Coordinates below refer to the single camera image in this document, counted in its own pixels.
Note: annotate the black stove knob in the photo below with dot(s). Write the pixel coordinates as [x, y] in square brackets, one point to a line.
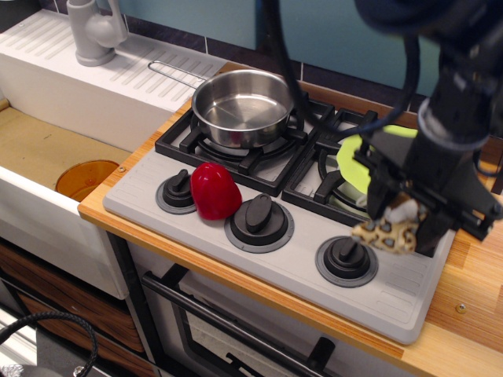
[260, 225]
[346, 263]
[174, 196]

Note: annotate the middle black stove knob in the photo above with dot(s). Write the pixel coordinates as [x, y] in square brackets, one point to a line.
[260, 225]

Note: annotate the wooden drawer front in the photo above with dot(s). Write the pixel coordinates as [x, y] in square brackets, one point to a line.
[37, 286]

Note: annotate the right black burner grate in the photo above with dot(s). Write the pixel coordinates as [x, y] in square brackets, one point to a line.
[318, 186]

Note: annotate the black oven door handle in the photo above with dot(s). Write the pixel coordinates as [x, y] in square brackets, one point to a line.
[231, 327]

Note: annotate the stainless steel pot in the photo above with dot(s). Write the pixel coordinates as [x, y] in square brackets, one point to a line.
[240, 109]

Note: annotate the stuffed cheetah toy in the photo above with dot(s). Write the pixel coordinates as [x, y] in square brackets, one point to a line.
[396, 230]

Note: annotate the right black stove knob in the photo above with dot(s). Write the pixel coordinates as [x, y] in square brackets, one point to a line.
[346, 263]

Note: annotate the left black stove knob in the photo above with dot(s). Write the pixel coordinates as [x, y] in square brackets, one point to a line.
[174, 196]

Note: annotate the oven door with window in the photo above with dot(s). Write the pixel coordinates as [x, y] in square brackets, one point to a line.
[220, 332]

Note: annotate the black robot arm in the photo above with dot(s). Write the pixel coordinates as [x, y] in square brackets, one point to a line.
[465, 107]

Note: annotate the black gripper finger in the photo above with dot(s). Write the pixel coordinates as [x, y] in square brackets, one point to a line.
[384, 187]
[430, 232]

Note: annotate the black burner grate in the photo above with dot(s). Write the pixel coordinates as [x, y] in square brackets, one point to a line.
[264, 169]
[318, 186]

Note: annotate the white toy sink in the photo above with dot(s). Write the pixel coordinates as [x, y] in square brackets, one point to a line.
[57, 113]

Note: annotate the grey toy faucet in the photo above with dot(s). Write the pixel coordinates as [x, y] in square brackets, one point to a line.
[96, 36]

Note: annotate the left black burner grate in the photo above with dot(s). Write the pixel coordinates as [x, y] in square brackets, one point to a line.
[264, 169]

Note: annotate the lime green plate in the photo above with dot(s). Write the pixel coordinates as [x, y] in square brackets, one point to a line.
[352, 171]

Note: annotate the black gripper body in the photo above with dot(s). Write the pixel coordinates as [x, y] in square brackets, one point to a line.
[441, 179]

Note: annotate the grey toy stove top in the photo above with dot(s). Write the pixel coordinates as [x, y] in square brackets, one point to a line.
[394, 303]

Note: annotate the red plastic pepper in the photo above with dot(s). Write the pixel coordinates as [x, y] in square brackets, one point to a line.
[214, 191]

